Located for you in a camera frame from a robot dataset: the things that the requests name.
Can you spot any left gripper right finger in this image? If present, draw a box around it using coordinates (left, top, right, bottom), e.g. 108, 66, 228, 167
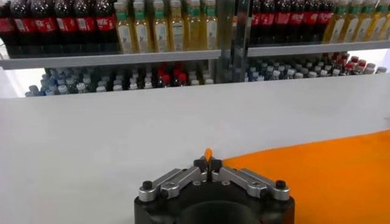
211, 157, 291, 201

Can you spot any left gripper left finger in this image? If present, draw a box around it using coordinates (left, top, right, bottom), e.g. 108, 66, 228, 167
138, 155, 211, 202

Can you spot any orange t-shirt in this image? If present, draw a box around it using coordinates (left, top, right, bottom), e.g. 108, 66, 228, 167
204, 130, 390, 224

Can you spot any grey metal shelf rack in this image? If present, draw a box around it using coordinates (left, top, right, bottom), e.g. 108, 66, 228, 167
0, 0, 235, 98
234, 0, 390, 83

